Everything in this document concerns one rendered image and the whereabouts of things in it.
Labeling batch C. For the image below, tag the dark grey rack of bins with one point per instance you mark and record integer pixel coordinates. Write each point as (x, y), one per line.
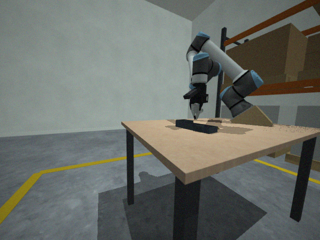
(190, 125)

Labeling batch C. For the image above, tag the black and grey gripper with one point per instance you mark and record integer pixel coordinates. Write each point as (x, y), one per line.
(199, 99)

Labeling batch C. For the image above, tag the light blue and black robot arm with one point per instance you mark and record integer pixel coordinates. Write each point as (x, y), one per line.
(203, 67)

